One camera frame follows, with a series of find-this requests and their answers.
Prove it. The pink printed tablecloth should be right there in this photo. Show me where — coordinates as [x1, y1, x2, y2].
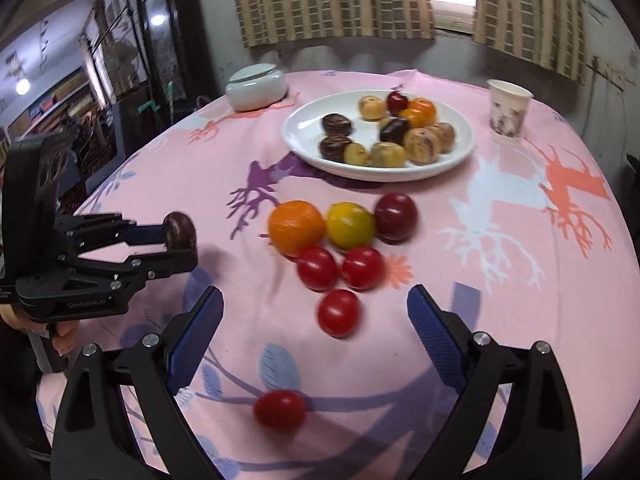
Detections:
[35, 69, 628, 480]

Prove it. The white ceramic lidded jar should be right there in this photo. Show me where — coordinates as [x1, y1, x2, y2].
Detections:
[224, 63, 288, 112]

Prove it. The red tomato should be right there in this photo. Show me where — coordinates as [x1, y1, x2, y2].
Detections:
[296, 246, 339, 292]
[341, 246, 386, 291]
[317, 289, 362, 337]
[253, 390, 307, 431]

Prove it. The person's left hand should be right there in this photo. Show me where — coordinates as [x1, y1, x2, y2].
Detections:
[0, 304, 80, 358]

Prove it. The dark wooden cabinet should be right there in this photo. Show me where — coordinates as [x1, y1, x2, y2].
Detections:
[135, 0, 201, 126]

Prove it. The large tan round fruit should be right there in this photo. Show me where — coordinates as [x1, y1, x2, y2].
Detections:
[404, 127, 441, 166]

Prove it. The checked brown curtain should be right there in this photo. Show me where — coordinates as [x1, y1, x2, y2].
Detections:
[227, 0, 436, 50]
[472, 0, 586, 86]

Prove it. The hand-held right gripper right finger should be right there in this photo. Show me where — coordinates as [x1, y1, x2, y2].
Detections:
[406, 284, 583, 480]

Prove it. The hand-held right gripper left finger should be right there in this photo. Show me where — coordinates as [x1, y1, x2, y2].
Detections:
[50, 286, 225, 480]

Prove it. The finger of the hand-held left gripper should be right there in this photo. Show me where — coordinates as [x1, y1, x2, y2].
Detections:
[74, 248, 200, 292]
[62, 212, 169, 252]

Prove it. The dark purple oblong fruit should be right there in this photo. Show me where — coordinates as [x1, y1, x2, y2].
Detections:
[379, 117, 412, 145]

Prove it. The printed paper cup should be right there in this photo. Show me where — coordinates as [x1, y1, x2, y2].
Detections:
[487, 79, 534, 140]

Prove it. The wall power socket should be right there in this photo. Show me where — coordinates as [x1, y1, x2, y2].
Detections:
[592, 57, 626, 87]

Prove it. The white plate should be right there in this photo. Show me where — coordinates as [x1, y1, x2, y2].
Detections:
[281, 89, 475, 183]

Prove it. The dark brown round fruit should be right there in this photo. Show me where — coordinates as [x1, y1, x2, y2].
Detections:
[162, 212, 197, 253]
[321, 113, 353, 137]
[320, 135, 356, 163]

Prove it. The yellow round fruit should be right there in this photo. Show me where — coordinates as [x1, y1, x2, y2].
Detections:
[326, 202, 376, 251]

